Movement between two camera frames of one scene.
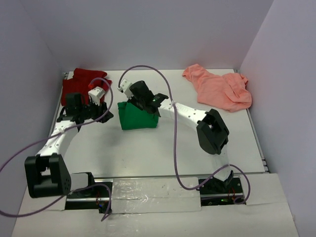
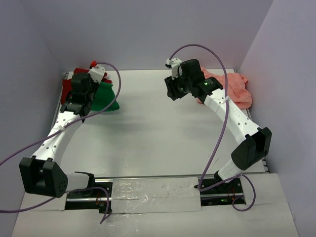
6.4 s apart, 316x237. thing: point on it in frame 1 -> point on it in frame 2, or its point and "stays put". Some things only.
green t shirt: (132, 117) -> (104, 96)
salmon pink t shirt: (227, 92) stays put
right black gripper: (133, 100) -> (172, 91)
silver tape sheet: (155, 194) stays put
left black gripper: (99, 110) -> (95, 84)
